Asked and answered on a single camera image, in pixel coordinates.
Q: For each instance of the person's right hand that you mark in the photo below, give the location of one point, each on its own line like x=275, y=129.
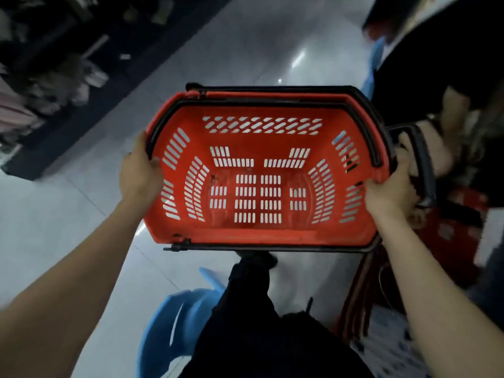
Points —
x=391, y=196

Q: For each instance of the person's left hand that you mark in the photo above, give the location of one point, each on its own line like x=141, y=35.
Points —
x=138, y=181

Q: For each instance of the person's right thumb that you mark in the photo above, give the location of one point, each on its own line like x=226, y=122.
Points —
x=374, y=188

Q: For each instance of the person's left thumb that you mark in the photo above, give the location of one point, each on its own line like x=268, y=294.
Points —
x=155, y=165

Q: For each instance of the red plastic shopping basket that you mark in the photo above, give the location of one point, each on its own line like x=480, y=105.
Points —
x=275, y=236

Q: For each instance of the person's left forearm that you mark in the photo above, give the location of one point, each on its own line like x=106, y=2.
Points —
x=63, y=295

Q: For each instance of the person's right forearm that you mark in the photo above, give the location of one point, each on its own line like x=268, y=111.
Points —
x=437, y=307

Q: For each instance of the stack of dark red baskets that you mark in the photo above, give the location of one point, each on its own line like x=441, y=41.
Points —
x=360, y=295

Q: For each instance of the dark shelf with goods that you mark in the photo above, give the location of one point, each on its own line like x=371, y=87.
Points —
x=55, y=86

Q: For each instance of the white patterned mat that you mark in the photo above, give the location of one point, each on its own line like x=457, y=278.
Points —
x=389, y=350

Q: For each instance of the person's black trousers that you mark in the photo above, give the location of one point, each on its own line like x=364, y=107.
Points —
x=252, y=334

